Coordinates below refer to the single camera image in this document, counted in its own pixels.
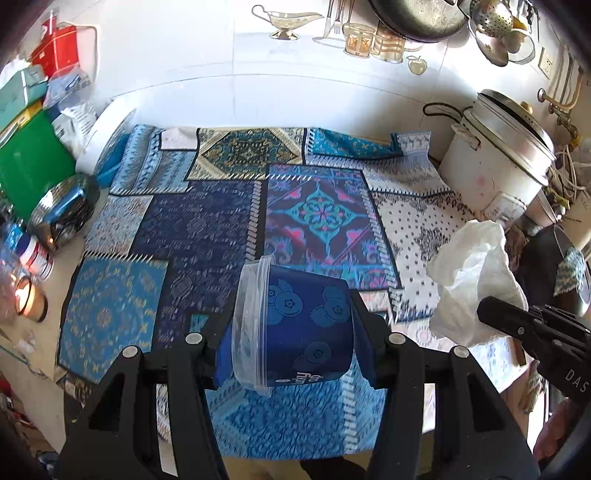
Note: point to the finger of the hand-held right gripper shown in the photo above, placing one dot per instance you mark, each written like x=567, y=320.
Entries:
x=503, y=316
x=563, y=316

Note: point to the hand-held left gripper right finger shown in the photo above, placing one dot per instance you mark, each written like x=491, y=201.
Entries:
x=367, y=341

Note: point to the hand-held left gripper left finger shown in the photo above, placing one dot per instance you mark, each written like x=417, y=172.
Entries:
x=223, y=369

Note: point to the white plastic bag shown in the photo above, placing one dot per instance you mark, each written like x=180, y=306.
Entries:
x=475, y=277

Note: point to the blue yoghurt cup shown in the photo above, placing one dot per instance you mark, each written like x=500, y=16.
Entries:
x=304, y=323

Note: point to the grey crocheted cloth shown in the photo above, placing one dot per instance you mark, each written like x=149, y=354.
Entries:
x=533, y=390

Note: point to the teal crocheted cloth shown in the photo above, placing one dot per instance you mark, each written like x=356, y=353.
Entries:
x=570, y=272

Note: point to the black pot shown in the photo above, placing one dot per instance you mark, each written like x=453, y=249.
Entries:
x=535, y=272

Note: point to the patchwork printed tablecloth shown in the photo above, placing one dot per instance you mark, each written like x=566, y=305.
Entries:
x=207, y=230

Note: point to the white rice cooker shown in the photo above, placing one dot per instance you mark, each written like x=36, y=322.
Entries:
x=480, y=170

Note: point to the aluminium steamer pot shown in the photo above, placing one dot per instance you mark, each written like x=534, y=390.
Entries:
x=503, y=134

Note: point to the metal pot lid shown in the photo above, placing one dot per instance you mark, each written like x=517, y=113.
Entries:
x=531, y=120

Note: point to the glass jar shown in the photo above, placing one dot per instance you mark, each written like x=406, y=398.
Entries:
x=30, y=300

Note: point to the brass tap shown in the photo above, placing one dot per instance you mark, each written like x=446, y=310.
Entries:
x=561, y=108

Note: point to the small red and white jar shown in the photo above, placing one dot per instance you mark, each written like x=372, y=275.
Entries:
x=37, y=256

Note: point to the shiny blue foil packet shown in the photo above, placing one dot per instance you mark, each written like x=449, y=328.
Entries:
x=64, y=212

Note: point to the metal ladle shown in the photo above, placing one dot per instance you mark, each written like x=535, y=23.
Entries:
x=490, y=48

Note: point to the green box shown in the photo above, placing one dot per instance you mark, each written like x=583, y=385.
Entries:
x=32, y=161

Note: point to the metal strainer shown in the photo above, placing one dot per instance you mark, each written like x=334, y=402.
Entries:
x=491, y=18

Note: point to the clear plastic packet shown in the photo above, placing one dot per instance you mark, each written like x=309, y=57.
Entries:
x=69, y=106

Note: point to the black wok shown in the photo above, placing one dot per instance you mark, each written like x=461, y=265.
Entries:
x=415, y=18

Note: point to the teal box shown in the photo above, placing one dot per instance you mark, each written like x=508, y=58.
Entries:
x=21, y=94

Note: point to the red tin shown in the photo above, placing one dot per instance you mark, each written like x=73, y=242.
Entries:
x=55, y=48

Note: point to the wall socket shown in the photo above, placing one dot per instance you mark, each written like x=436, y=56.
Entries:
x=545, y=61

